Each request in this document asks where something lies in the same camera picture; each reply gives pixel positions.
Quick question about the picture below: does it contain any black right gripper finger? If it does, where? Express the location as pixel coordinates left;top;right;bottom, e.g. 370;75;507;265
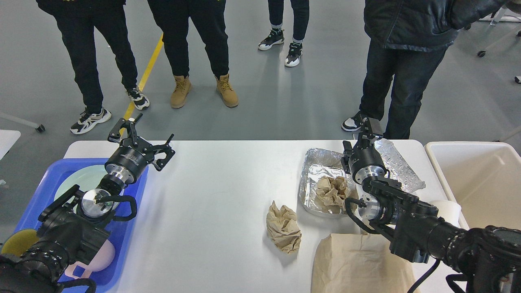
357;117;383;149

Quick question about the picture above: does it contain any person in background with sneakers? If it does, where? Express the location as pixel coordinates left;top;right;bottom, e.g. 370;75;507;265
258;0;310;68

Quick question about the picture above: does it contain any crumpled brown paper ball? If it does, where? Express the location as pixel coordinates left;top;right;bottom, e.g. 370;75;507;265
266;201;302;254

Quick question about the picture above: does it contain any teal mug yellow inside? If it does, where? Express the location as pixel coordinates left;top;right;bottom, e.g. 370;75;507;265
1;229;39;258

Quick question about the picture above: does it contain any crumpled aluminium foil sheet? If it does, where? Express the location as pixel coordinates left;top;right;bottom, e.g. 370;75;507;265
374;138;426;193

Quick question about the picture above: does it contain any blue plastic tray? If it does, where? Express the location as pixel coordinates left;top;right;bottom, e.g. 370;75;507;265
14;158;135;293

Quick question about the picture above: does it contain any mint green plate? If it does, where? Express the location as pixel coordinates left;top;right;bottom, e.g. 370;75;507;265
54;165;119;218

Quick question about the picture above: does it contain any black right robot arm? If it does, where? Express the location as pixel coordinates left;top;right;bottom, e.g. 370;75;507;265
341;114;521;293

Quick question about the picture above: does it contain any white paper cup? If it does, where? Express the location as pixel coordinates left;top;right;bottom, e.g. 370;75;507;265
430;200;461;227

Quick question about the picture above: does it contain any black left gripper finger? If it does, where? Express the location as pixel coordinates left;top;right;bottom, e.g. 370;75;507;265
107;114;143;148
151;133;175;171

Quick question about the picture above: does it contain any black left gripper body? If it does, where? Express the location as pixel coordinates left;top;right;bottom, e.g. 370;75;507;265
105;142;161;185

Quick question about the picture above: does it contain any person in black at left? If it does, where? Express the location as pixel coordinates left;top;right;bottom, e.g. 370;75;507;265
37;0;150;135

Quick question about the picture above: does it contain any white side table corner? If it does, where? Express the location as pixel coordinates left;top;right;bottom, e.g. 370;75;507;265
0;129;21;159

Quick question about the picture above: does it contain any aluminium foil tray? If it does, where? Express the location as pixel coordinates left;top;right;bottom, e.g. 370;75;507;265
298;148;358;219

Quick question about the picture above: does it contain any brown paper bag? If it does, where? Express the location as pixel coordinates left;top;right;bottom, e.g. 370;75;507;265
311;234;416;293

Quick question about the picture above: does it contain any person with tan boots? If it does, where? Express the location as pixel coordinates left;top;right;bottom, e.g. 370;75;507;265
147;0;239;109

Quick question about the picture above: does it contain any office chair base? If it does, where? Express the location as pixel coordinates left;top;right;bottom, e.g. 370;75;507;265
464;4;521;57

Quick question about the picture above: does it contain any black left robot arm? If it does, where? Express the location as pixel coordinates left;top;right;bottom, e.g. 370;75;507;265
1;116;175;293

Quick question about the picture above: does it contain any person in black puffer jacket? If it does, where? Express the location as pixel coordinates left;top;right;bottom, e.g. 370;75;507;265
341;0;506;140

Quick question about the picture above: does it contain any beige plastic bin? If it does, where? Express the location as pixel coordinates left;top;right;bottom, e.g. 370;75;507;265
425;142;521;230

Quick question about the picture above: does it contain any pink mug maroon inside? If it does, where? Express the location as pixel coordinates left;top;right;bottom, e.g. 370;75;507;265
64;240;115;279

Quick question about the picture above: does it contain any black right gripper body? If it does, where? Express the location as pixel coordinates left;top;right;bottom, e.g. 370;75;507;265
341;140;387;185

